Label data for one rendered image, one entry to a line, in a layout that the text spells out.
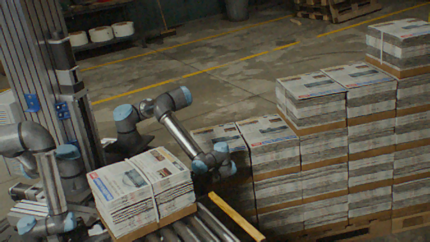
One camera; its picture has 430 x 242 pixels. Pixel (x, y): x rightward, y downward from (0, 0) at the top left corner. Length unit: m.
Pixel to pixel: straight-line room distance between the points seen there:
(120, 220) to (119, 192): 0.12
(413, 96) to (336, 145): 0.51
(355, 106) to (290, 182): 0.57
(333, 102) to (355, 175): 0.52
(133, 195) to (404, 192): 1.81
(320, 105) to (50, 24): 1.47
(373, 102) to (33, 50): 1.81
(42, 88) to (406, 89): 1.95
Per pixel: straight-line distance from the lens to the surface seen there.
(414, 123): 2.82
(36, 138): 1.92
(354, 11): 8.85
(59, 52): 2.37
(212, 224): 1.96
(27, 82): 2.49
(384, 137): 2.75
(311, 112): 2.48
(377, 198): 2.95
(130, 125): 2.65
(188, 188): 1.95
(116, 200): 1.82
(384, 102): 2.65
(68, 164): 2.30
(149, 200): 1.89
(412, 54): 2.65
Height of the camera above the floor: 1.98
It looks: 25 degrees down
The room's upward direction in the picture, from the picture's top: 8 degrees counter-clockwise
